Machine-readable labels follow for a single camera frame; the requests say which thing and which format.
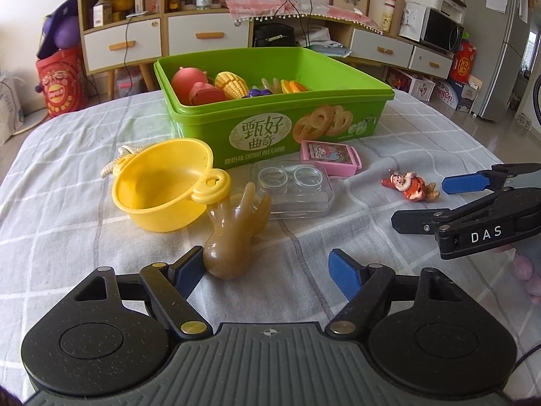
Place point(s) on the yellow toy pot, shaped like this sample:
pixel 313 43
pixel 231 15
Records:
pixel 156 194

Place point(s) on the grey checked cloth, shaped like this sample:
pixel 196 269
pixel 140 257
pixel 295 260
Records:
pixel 84 241

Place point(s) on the red printed bag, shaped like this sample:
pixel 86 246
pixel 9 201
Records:
pixel 61 84

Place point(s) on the green plastic cookie box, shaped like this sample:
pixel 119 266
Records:
pixel 262 122

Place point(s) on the small pink toy box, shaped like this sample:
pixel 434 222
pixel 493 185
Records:
pixel 329 156

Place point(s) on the grey refrigerator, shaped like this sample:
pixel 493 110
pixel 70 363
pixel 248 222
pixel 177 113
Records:
pixel 498 42

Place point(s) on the white paper bag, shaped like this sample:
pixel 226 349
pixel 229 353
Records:
pixel 8 105

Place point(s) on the purple toy grapes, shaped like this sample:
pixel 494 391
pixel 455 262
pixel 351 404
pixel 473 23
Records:
pixel 258 92

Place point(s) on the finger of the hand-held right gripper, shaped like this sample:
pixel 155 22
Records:
pixel 416 221
pixel 465 184

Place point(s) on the tall wooden cabinet white drawers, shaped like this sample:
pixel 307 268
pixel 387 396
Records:
pixel 122 46

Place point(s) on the toy corn cob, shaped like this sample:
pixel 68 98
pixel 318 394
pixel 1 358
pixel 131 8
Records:
pixel 232 84

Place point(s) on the small red figurine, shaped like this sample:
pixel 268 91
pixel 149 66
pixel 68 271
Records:
pixel 410 186

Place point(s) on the white printed carton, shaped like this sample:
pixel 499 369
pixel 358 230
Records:
pixel 416 86

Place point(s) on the pink toy pig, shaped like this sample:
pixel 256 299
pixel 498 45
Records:
pixel 188 80

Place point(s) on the purple plush toy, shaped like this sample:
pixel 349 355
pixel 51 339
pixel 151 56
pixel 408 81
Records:
pixel 63 25

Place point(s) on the low wooden cabinet white drawers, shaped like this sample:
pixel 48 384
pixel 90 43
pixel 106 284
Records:
pixel 380 48

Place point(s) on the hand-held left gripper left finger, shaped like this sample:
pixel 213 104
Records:
pixel 188 270

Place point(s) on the clear contact lens case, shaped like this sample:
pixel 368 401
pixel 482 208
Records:
pixel 296 198

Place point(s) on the red gift box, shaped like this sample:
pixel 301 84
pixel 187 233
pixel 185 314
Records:
pixel 463 63

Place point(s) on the black bag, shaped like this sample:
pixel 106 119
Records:
pixel 274 36

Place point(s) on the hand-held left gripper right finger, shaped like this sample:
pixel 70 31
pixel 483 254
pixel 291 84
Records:
pixel 344 275

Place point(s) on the large brown toy hand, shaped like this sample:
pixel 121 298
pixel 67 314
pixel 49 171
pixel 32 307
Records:
pixel 232 241

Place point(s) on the white starfish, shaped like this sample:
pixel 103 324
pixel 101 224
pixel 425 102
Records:
pixel 114 167

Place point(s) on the pink tasselled cloth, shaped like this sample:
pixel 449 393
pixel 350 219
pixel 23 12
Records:
pixel 270 6

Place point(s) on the black microwave oven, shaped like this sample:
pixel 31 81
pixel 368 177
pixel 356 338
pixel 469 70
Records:
pixel 441 29

